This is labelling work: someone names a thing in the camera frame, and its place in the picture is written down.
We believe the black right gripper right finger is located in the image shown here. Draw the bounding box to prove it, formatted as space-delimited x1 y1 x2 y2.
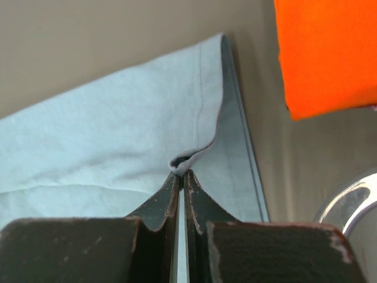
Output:
184 170 365 282

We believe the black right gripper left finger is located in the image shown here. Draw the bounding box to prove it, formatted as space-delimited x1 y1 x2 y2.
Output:
1 174 180 282

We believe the light blue t-shirt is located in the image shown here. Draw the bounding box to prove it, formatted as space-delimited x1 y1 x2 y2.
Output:
0 32 270 283

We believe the clear plastic bin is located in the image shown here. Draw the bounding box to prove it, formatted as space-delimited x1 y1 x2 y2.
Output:
315 168 376 237

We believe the folded orange t-shirt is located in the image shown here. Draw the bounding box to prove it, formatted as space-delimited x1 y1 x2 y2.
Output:
275 1 376 120

